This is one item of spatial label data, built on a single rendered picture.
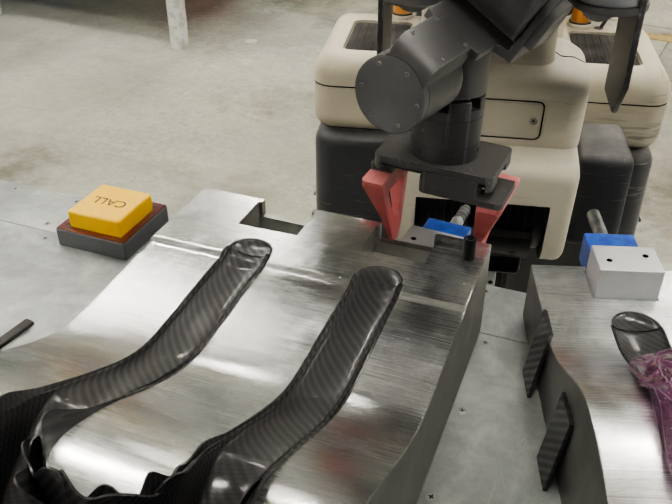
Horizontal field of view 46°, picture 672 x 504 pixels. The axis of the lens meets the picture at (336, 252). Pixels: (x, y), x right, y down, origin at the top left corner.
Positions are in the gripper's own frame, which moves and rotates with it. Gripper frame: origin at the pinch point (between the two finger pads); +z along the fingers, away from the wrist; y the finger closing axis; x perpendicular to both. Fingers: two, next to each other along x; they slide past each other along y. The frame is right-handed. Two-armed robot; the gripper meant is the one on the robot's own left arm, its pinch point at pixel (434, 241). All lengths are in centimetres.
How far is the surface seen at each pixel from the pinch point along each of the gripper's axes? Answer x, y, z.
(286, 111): 190, -118, 83
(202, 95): 189, -155, 84
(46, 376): -33.9, -13.0, -6.3
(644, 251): 0.5, 17.3, -3.7
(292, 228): -6.6, -11.0, -2.0
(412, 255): -5.8, -0.1, -1.9
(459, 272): -9.7, 4.9, -4.2
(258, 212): -7.0, -14.1, -3.0
